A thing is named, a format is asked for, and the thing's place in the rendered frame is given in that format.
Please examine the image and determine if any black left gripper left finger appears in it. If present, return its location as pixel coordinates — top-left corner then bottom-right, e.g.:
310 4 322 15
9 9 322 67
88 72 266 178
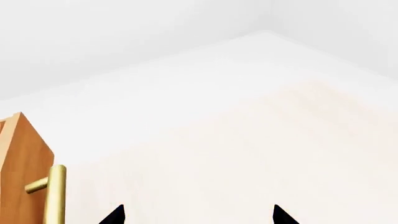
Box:
98 203 126 224

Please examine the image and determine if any wooden cabinet door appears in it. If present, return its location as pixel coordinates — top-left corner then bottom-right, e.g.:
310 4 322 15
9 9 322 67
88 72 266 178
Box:
0 111 55 224

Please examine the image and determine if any brass bar drawer handle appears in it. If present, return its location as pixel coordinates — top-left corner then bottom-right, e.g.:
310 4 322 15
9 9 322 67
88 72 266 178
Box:
24 164 67 224

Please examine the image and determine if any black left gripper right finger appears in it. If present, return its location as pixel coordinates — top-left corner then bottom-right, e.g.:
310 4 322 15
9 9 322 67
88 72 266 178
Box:
272 203 300 224

